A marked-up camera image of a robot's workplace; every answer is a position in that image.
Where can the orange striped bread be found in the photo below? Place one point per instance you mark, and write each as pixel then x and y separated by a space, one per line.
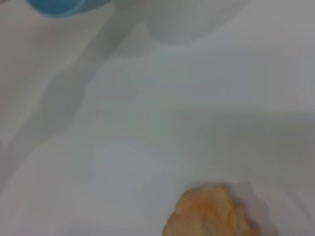
pixel 209 214

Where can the blue bowl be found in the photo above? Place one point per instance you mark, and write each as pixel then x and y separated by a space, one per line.
pixel 61 7

